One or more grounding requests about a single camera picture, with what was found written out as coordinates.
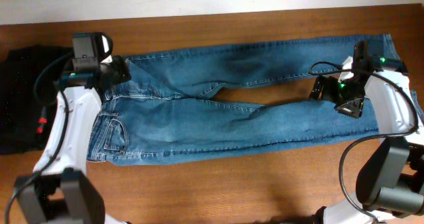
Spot blue denim jeans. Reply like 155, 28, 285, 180
86, 33, 424, 167

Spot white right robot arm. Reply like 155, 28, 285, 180
308, 40, 423, 223

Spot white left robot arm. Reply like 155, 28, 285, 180
4, 32, 131, 223

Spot black fabric bag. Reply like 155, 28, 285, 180
1, 44, 73, 155

